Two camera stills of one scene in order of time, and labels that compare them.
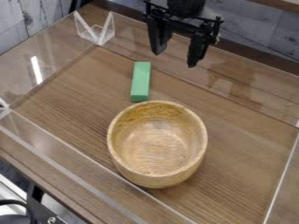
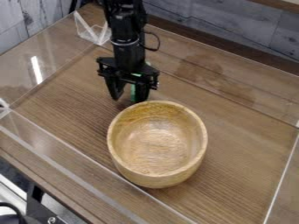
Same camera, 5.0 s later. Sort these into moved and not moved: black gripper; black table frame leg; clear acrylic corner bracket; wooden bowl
Moved: black gripper
Not moved: black table frame leg; wooden bowl; clear acrylic corner bracket
